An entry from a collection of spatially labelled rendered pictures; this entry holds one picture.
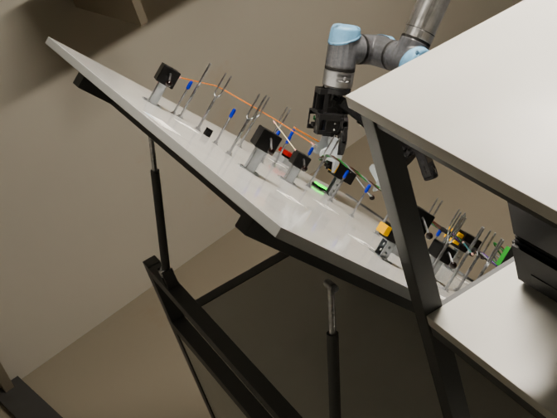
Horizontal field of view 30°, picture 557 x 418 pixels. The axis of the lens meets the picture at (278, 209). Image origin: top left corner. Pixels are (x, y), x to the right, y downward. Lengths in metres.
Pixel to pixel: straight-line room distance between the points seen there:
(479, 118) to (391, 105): 0.14
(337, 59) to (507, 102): 1.23
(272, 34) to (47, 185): 1.20
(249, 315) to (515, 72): 1.59
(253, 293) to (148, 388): 1.22
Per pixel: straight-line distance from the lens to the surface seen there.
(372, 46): 2.59
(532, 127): 1.29
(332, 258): 1.60
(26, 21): 3.99
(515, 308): 1.62
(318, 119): 2.56
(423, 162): 2.64
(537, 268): 1.59
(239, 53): 4.51
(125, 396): 4.07
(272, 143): 2.03
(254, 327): 2.81
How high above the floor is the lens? 2.52
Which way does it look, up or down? 32 degrees down
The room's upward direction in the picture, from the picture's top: 19 degrees counter-clockwise
